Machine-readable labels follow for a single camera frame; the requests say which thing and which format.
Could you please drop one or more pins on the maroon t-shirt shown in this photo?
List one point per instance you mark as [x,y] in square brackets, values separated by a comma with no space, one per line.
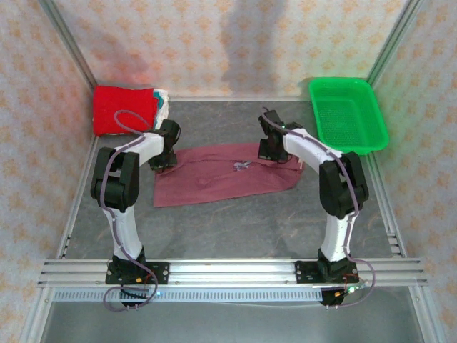
[221,182]

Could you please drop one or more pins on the aluminium table back rail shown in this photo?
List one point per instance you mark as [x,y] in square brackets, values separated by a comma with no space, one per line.
[214,98]

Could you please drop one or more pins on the aluminium mounting rail beam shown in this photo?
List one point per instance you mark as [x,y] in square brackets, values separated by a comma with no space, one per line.
[232,271]

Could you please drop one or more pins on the green plastic basket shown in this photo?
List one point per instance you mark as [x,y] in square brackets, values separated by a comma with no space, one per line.
[344,118]

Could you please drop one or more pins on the aluminium frame post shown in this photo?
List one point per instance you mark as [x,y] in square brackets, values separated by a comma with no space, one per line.
[391,46]
[72,46]

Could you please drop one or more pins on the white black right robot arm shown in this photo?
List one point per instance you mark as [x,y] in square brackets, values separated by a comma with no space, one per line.
[335,236]

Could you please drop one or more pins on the red folded t-shirt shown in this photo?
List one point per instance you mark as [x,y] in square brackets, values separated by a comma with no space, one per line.
[107,107]

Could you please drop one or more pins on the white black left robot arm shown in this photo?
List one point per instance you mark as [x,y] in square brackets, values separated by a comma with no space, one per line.
[125,232]

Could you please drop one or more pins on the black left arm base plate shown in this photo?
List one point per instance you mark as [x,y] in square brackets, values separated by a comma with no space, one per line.
[160,273]

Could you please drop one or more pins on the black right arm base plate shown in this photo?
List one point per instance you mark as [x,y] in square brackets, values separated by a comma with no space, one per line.
[303,273]

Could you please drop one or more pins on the small circuit board green light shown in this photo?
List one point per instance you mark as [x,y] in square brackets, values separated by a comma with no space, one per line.
[351,289]

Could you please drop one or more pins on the white folded t-shirt teal print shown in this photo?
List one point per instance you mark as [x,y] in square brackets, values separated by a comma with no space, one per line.
[163,107]

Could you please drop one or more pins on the aluminium table side rail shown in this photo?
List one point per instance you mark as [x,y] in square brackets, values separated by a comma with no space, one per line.
[387,211]
[83,175]

